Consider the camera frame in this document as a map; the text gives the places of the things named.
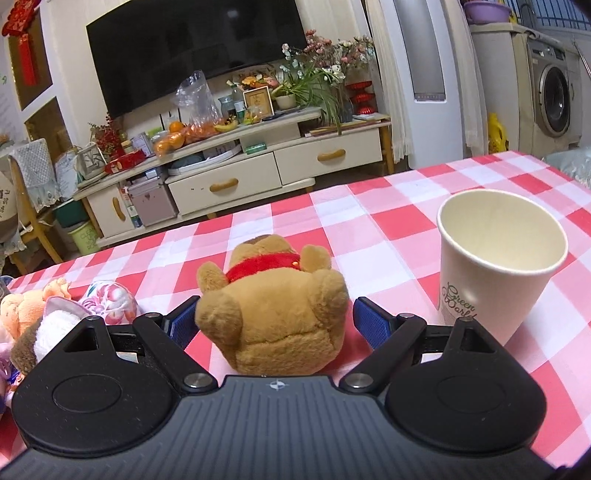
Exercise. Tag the brown teddy bear plush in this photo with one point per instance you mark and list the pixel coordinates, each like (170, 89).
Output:
(272, 314)

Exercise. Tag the printed beige cushion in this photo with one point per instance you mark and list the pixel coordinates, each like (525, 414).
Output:
(7, 207)

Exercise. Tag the black flat television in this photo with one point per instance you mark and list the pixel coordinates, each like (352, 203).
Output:
(194, 50)

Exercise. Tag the white brown plush toy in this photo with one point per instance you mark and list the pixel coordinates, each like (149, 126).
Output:
(46, 332)

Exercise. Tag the light green trash bin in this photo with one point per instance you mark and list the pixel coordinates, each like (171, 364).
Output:
(85, 235)

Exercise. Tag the yellow detergent bottle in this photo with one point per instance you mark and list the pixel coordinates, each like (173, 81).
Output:
(497, 134)

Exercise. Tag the red knot wall decoration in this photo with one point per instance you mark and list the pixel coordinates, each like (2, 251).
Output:
(21, 37)

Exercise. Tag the silver washing machine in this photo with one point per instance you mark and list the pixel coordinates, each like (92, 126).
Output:
(549, 92)

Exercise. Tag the red candle holder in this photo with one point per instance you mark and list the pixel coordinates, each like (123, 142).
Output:
(360, 97)

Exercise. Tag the green potted plant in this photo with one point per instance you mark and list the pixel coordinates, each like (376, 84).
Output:
(300, 87)

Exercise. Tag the white paper cup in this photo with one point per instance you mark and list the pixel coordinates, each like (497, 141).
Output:
(489, 277)

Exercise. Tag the pink storage box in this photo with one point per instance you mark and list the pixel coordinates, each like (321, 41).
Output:
(152, 203)

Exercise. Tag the wooden chair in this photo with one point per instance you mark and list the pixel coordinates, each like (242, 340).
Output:
(32, 217)

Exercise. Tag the cream TV stand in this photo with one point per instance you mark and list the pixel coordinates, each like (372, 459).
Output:
(240, 175)

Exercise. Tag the red berry branch decoration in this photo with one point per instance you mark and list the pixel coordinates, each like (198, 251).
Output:
(107, 136)

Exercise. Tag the white tower air conditioner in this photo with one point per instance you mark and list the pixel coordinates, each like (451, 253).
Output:
(425, 69)

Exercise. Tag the white lantern ornament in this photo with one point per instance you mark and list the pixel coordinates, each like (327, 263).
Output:
(92, 159)

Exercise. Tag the wooden picture frame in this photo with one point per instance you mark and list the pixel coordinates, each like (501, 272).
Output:
(258, 101)

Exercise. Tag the orange knotted towel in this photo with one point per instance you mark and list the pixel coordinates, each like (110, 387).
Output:
(27, 309)

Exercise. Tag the floral towel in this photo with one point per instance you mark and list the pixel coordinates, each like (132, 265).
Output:
(111, 300)

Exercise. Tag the red flat box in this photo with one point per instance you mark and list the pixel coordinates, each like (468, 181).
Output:
(124, 161)

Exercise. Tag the bunch of bananas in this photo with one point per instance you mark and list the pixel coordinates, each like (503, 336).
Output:
(226, 125)

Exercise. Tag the white curtain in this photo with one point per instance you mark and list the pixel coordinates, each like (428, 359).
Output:
(388, 78)

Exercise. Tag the white lace chair cover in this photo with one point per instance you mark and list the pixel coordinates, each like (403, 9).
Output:
(34, 170)

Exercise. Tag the small green box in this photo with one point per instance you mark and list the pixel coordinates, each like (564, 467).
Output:
(256, 147)

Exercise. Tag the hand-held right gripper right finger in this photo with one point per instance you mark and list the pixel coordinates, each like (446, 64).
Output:
(369, 318)

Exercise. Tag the purple plastic basin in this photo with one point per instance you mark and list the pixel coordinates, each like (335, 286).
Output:
(485, 10)

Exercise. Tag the clear plastic bag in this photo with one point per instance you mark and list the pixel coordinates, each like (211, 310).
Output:
(196, 97)

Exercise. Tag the artificial flower bouquet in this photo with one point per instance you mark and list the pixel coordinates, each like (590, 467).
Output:
(332, 50)

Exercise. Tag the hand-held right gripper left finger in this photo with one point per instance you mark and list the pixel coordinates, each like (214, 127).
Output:
(182, 321)

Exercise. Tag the dark green bucket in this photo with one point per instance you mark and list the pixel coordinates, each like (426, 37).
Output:
(69, 213)

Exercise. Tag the clear glass bottle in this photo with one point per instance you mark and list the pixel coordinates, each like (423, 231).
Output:
(238, 99)

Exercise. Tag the bag of oranges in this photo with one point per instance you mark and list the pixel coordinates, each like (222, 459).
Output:
(171, 141)

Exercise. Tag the red white checkered tablecloth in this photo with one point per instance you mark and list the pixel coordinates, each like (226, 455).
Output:
(369, 221)

